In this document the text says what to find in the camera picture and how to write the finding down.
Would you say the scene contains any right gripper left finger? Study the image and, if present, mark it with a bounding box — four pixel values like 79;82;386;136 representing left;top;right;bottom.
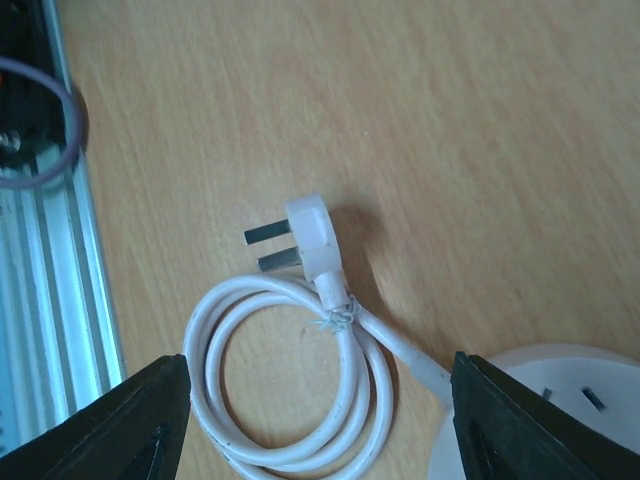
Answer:
1;354;191;479

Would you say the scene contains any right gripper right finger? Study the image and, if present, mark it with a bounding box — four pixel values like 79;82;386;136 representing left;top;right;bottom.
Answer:
449;350;640;480

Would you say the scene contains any aluminium front rail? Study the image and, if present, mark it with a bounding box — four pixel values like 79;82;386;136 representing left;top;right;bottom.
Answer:
1;1;125;453

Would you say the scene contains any white coiled socket cord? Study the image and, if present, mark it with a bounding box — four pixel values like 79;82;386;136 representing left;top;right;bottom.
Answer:
182;195;454;480

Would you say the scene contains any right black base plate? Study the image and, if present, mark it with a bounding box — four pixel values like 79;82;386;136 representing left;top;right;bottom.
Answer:
1;0;65;169

